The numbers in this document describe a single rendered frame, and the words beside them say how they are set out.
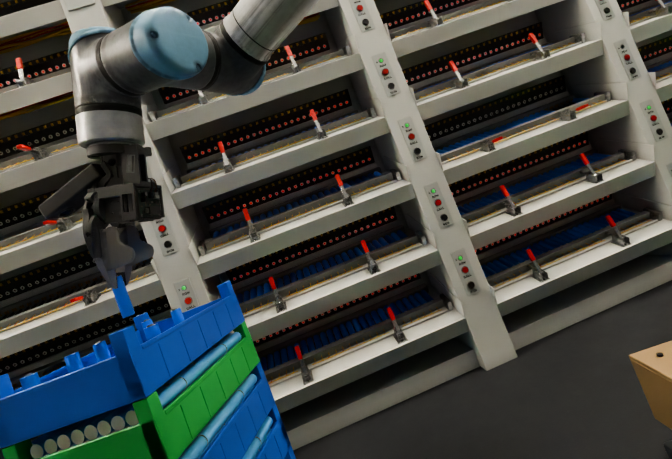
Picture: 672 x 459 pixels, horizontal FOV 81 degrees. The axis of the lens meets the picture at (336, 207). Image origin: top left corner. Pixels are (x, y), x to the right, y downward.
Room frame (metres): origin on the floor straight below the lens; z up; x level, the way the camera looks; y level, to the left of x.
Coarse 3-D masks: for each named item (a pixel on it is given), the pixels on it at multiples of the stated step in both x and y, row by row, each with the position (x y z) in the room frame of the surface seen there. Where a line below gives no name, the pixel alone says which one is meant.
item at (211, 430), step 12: (252, 384) 0.70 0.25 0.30; (240, 396) 0.64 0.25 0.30; (228, 408) 0.60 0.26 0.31; (216, 420) 0.57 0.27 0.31; (228, 420) 0.61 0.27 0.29; (204, 432) 0.54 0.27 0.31; (216, 432) 0.55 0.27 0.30; (192, 444) 0.51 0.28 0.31; (204, 444) 0.52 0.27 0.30; (180, 456) 0.49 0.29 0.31; (192, 456) 0.49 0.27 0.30
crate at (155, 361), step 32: (224, 288) 0.72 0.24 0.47; (192, 320) 0.58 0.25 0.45; (224, 320) 0.67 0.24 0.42; (128, 352) 0.44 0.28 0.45; (160, 352) 0.49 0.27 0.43; (192, 352) 0.55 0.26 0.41; (0, 384) 0.47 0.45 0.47; (64, 384) 0.45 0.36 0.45; (96, 384) 0.45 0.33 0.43; (128, 384) 0.44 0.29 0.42; (160, 384) 0.47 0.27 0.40; (0, 416) 0.47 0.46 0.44; (32, 416) 0.46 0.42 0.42; (64, 416) 0.46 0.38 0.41
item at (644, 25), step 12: (624, 0) 1.34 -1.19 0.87; (636, 0) 1.35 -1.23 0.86; (648, 0) 1.36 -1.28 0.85; (660, 0) 1.20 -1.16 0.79; (624, 12) 1.15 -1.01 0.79; (636, 12) 1.33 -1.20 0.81; (648, 12) 1.24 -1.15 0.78; (660, 12) 1.20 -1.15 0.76; (636, 24) 1.21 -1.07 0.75; (648, 24) 1.17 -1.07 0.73; (660, 24) 1.18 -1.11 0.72; (636, 36) 1.17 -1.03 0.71; (648, 36) 1.18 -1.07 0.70
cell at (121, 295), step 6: (120, 276) 0.60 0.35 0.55; (120, 282) 0.60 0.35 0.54; (120, 288) 0.60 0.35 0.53; (114, 294) 0.60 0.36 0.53; (120, 294) 0.60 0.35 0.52; (126, 294) 0.60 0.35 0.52; (120, 300) 0.59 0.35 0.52; (126, 300) 0.60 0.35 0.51; (120, 306) 0.59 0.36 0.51; (126, 306) 0.60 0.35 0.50; (132, 306) 0.61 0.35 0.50; (120, 312) 0.60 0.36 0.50; (126, 312) 0.60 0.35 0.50; (132, 312) 0.60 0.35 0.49
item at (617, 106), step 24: (552, 96) 1.30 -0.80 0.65; (576, 96) 1.32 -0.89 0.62; (624, 96) 1.16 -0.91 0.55; (576, 120) 1.13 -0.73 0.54; (600, 120) 1.15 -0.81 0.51; (432, 144) 1.26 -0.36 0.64; (504, 144) 1.13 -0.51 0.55; (528, 144) 1.12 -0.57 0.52; (456, 168) 1.09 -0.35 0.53; (480, 168) 1.11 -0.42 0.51
